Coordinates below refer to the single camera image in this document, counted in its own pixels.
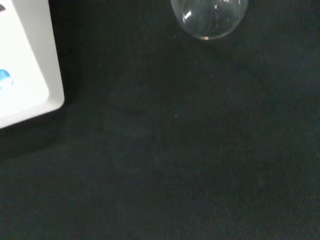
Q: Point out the black bench cloth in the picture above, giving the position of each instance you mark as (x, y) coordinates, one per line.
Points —
(175, 150)

